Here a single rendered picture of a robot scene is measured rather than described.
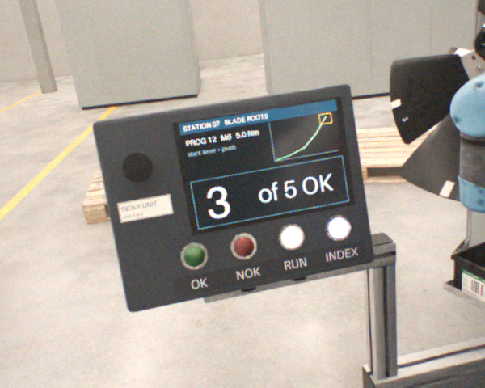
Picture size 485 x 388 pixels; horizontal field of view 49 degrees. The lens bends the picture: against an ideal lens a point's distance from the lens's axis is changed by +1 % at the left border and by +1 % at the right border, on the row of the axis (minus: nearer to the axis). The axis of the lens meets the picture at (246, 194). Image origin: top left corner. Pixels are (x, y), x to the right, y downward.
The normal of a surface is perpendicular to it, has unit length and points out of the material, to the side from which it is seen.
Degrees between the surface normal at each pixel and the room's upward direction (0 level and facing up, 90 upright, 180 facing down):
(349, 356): 0
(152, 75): 90
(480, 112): 90
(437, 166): 50
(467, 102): 90
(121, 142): 75
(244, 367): 0
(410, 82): 81
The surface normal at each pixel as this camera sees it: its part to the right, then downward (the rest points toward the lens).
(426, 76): -0.86, 0.17
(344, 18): 0.04, 0.35
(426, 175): -0.57, -0.32
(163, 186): 0.18, 0.07
